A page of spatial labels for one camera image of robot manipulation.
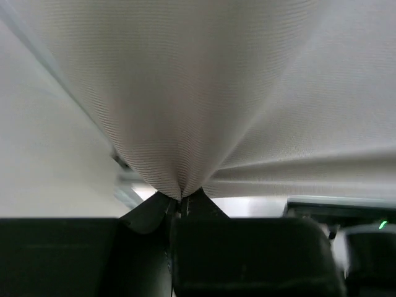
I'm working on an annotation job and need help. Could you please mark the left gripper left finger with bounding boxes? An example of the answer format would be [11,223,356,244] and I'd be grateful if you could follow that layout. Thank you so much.
[1,192,175,296]

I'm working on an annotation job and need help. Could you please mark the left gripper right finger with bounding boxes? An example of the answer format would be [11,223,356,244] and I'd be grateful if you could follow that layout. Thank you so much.
[171,190,347,296]

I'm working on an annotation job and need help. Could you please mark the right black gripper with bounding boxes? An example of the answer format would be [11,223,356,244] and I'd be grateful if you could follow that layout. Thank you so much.
[284,197,395,296]

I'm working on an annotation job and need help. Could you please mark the grey trousers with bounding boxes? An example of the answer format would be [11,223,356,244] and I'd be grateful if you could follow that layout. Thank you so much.
[9,0,396,200]

